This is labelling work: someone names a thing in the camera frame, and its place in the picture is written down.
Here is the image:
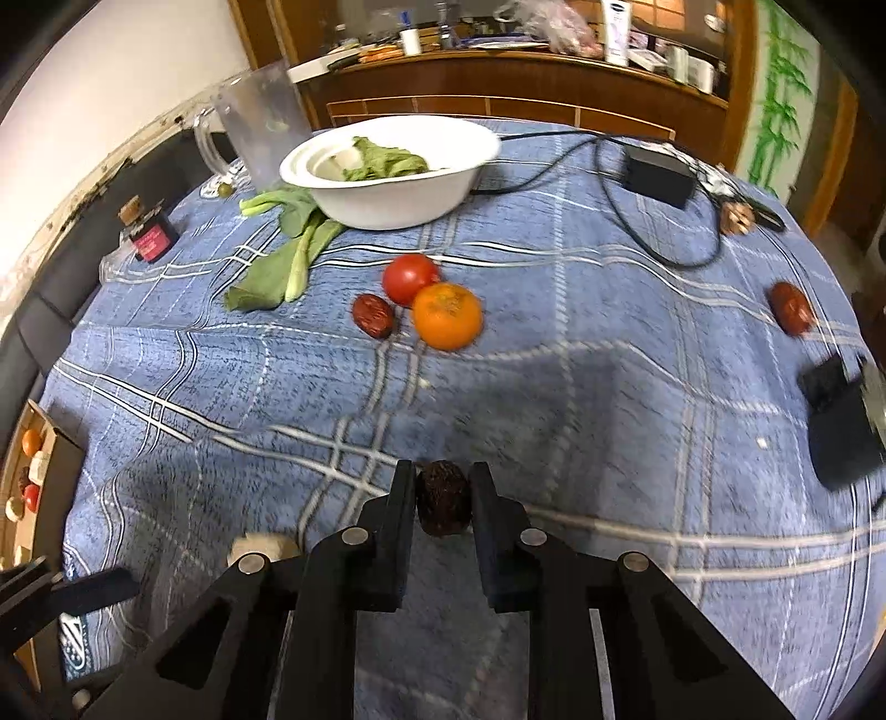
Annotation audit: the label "brown cardboard box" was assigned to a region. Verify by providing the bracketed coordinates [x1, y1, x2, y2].
[0, 398, 87, 575]

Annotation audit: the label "black rectangular device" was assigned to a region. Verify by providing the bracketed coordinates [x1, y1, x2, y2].
[796, 353, 886, 492]

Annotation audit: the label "walnut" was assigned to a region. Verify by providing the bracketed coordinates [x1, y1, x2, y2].
[720, 200, 757, 238]

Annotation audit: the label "green leafy vegetable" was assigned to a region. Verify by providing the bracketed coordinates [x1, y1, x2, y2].
[223, 187, 347, 312]

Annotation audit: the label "clear glass pitcher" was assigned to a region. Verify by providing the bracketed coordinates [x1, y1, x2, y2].
[194, 59, 314, 191]

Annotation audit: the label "pink clear plastic bag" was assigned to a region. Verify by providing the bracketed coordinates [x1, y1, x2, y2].
[498, 0, 603, 56]

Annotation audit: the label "wooden cabinet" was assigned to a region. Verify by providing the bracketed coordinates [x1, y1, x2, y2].
[228, 0, 859, 229]

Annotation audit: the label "white jars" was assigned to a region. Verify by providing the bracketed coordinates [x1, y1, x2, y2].
[664, 45, 721, 94]

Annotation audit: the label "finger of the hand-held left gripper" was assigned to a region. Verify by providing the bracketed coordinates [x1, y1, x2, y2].
[42, 566, 141, 620]
[0, 554, 65, 603]

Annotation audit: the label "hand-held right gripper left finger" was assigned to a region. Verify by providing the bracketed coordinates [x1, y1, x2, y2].
[83, 460, 418, 720]

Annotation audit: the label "white bowl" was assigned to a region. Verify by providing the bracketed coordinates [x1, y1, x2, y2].
[279, 114, 501, 231]

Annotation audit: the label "green leaf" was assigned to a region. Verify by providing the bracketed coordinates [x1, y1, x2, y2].
[342, 136, 430, 182]

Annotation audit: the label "white garlic piece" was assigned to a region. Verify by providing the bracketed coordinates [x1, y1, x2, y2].
[228, 532, 302, 563]

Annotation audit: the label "flat white box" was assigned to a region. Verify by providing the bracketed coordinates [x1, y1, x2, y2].
[287, 55, 361, 83]

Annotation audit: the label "black adapter cable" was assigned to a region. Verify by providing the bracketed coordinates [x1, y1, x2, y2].
[477, 131, 722, 270]

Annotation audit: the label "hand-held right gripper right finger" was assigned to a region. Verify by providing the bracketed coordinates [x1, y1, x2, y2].
[469, 460, 797, 720]

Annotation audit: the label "blue plaid tablecloth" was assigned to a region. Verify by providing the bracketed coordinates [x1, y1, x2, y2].
[31, 114, 886, 720]

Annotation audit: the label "black jar with red label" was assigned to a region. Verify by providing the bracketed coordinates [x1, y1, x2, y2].
[119, 197, 179, 263]

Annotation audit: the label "dark wrinkled date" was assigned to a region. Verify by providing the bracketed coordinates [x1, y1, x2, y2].
[414, 460, 475, 537]

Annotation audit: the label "white tube bottle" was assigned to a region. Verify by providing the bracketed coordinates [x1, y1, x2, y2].
[602, 0, 634, 66]

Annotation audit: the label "black power adapter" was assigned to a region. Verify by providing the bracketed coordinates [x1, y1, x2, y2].
[625, 147, 695, 210]

